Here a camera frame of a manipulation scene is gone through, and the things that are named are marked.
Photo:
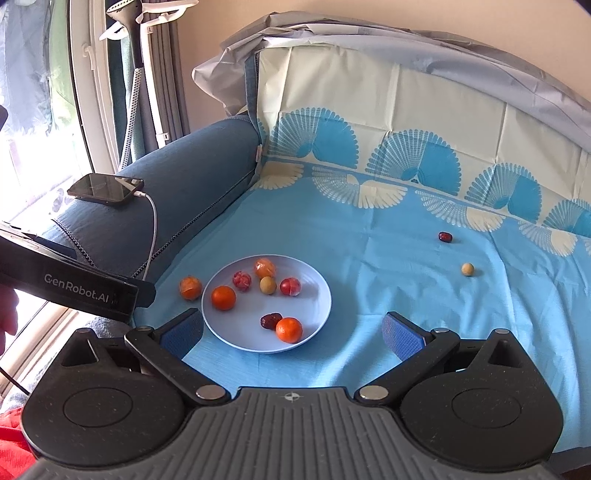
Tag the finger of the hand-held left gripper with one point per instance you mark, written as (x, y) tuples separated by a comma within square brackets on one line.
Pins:
[(147, 294)]

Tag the dark red date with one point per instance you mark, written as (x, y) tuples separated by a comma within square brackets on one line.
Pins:
[(445, 237), (270, 321)]

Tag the light blue round plate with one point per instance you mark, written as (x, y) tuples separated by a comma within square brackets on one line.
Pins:
[(309, 316)]

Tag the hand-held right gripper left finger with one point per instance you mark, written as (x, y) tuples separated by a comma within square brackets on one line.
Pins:
[(182, 334)]

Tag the white window frame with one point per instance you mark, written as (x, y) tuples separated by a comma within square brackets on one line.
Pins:
[(87, 92)]

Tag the blue fabric sofa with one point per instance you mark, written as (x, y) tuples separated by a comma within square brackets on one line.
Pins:
[(184, 166)]

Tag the blue fan-patterned sheet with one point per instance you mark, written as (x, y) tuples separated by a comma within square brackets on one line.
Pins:
[(392, 258)]

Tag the hanging light blue garment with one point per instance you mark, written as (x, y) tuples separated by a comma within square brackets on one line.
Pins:
[(23, 69)]

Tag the yellow longan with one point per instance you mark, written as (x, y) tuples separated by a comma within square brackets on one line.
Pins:
[(268, 285), (467, 269)]

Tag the teal curtain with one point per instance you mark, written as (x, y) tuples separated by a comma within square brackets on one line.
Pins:
[(174, 83)]

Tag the small plastic-wrapped orange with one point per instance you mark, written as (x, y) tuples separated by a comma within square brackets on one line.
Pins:
[(265, 266)]

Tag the person's left hand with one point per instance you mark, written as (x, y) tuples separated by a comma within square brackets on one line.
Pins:
[(5, 323)]

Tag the white sofa clip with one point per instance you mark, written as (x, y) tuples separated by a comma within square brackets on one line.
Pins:
[(259, 154)]

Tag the red hawthorn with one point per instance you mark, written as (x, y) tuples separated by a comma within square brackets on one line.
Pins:
[(242, 280), (290, 286)]

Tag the black smartphone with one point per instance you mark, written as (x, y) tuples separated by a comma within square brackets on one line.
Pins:
[(104, 187)]

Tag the grey plastic cover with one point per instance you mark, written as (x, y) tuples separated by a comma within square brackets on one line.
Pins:
[(415, 41)]

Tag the large plastic-wrapped orange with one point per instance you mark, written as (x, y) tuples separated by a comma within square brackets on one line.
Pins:
[(190, 287)]

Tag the orange tangerine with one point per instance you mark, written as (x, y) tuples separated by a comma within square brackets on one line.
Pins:
[(289, 330), (223, 297)]

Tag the red garment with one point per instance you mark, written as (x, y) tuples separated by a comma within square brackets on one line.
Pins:
[(11, 443)]

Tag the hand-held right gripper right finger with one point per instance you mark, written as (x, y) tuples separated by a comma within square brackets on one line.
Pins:
[(401, 337)]

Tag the garment steamer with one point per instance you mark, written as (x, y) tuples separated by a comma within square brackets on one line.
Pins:
[(127, 27)]

